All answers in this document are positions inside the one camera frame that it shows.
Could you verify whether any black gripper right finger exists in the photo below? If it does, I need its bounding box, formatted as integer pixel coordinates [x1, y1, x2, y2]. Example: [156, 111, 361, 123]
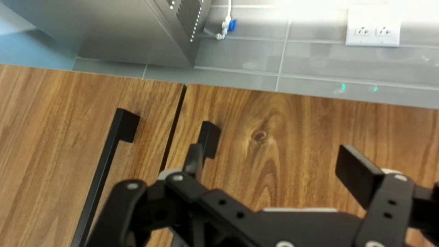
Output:
[335, 143, 439, 247]

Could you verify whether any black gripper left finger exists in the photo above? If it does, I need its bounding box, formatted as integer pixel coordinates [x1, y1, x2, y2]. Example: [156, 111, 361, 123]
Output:
[84, 143, 262, 247]

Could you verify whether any black bar door handle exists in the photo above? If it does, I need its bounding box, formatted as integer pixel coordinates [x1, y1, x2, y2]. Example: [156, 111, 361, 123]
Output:
[182, 119, 222, 178]
[70, 107, 141, 247]

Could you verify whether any blue water valve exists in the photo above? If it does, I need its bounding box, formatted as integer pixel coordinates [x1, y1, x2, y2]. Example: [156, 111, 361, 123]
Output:
[203, 0, 240, 42]

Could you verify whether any stack of paper cups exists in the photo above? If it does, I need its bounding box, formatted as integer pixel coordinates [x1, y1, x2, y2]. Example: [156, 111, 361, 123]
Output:
[0, 0, 214, 70]

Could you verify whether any white quad wall outlet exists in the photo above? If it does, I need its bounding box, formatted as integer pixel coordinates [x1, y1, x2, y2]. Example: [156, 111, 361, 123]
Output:
[344, 7, 403, 48]

